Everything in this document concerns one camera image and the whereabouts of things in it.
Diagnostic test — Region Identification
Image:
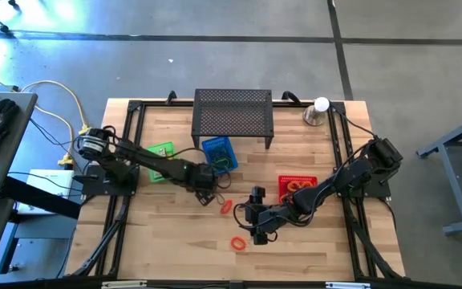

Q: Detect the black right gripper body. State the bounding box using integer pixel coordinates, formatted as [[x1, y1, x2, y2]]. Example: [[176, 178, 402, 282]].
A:
[[243, 200, 286, 236]]

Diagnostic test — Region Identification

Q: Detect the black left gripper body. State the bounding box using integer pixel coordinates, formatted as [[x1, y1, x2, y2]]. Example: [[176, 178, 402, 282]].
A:
[[190, 162, 219, 193]]

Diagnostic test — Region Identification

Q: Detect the red plastic basket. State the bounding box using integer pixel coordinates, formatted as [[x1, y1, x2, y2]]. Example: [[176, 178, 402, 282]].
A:
[[278, 175, 319, 204]]

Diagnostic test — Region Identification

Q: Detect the blue plastic basket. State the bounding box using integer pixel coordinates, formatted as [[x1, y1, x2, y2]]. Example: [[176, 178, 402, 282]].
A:
[[201, 136, 240, 177]]

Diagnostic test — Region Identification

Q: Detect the green plastic basket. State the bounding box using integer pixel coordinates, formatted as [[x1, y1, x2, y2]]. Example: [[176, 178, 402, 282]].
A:
[[145, 140, 176, 184]]

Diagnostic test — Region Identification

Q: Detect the black mesh metal shelf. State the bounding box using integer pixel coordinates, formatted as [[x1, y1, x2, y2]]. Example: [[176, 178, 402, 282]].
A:
[[190, 88, 275, 150]]

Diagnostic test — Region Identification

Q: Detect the white box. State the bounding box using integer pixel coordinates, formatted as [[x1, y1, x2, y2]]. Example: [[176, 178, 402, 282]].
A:
[[16, 169, 75, 214]]

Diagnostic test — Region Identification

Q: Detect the grey metal bench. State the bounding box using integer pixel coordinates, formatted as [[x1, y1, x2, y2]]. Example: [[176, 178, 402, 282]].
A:
[[415, 111, 462, 236]]

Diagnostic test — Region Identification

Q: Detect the silver metal bracket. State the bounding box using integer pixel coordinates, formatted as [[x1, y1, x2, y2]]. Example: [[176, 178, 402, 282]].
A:
[[325, 282, 371, 289], [101, 280, 148, 289]]

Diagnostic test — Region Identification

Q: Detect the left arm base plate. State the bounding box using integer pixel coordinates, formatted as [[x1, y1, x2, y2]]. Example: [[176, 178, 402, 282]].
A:
[[73, 164, 140, 197]]

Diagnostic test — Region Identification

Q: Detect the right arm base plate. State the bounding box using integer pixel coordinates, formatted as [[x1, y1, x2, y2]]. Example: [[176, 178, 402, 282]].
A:
[[336, 166, 392, 201]]

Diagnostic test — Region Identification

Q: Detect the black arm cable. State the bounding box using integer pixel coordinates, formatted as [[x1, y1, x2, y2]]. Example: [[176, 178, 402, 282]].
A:
[[326, 108, 379, 140]]

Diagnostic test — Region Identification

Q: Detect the yellow cable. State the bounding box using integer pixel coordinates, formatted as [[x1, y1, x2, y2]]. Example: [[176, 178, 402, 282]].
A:
[[0, 67, 92, 166]]

